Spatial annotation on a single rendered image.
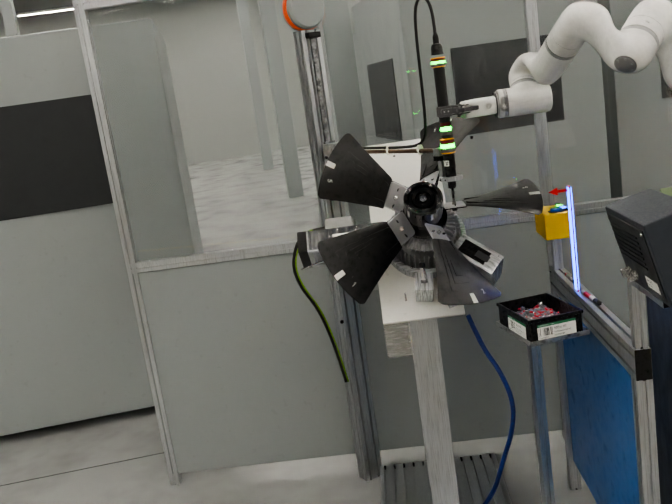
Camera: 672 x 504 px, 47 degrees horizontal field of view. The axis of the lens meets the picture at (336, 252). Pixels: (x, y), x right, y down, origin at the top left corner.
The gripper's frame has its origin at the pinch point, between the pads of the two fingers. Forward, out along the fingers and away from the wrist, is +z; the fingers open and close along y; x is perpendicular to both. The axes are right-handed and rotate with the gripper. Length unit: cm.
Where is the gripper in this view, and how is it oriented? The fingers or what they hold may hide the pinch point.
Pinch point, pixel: (443, 111)
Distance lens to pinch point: 237.1
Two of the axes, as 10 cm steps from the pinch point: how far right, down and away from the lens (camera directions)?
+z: -9.9, 1.2, 0.6
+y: 0.4, -2.1, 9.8
